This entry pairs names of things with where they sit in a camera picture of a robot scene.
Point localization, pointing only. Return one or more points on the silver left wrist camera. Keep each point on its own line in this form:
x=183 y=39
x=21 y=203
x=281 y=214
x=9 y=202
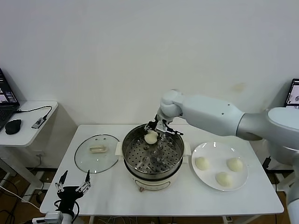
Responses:
x=53 y=217

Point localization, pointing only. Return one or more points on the stainless steel steamer basket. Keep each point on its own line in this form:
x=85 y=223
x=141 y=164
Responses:
x=153 y=165

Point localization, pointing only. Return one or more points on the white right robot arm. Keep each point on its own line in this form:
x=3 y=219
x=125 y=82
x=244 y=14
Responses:
x=210 y=112

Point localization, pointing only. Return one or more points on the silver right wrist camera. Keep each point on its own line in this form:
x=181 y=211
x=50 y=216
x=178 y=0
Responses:
x=162 y=128

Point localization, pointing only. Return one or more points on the white wall socket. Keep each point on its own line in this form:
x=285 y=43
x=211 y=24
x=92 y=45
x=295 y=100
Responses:
x=39 y=154

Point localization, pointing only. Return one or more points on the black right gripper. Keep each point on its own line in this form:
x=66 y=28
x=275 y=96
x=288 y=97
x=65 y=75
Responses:
x=161 y=122

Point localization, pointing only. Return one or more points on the cream electric cooker pot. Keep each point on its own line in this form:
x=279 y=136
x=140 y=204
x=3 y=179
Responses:
x=151 y=184

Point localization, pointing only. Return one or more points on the white steamed baozi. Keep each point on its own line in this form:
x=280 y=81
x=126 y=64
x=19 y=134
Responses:
x=202 y=163
x=223 y=179
x=150 y=138
x=235 y=164

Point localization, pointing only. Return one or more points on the silver usb hub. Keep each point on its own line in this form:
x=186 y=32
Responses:
x=38 y=122

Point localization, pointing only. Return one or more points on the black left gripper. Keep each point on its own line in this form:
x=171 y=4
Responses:
x=69 y=197

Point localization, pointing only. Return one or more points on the white side table with mouse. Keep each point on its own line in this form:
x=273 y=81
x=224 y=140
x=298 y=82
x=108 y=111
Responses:
x=35 y=137

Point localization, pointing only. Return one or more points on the white round plate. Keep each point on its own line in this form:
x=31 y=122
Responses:
x=210 y=149

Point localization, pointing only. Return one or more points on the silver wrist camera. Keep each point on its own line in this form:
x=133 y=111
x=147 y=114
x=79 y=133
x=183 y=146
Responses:
x=53 y=217
x=162 y=128

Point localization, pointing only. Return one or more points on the black computer mouse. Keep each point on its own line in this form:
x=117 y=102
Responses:
x=12 y=126

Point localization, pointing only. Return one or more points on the black laptop beside mouse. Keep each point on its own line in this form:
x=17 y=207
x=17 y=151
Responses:
x=5 y=93

